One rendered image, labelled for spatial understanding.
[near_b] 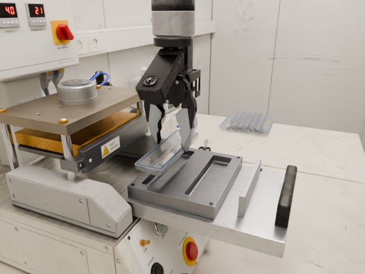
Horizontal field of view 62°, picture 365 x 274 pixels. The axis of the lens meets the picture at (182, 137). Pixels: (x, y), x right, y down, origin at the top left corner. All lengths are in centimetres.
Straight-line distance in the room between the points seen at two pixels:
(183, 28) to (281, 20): 242
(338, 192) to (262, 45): 205
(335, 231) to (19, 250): 76
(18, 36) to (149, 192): 43
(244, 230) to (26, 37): 59
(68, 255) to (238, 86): 260
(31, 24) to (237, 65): 243
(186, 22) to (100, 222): 37
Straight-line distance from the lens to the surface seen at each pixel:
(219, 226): 51
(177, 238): 69
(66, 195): 57
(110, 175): 74
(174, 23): 53
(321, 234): 91
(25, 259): 77
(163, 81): 48
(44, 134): 66
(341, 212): 101
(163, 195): 53
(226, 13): 301
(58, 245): 65
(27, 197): 65
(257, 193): 59
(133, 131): 69
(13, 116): 63
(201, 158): 65
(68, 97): 66
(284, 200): 51
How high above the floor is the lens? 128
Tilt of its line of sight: 22 degrees down
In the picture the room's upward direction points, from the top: straight up
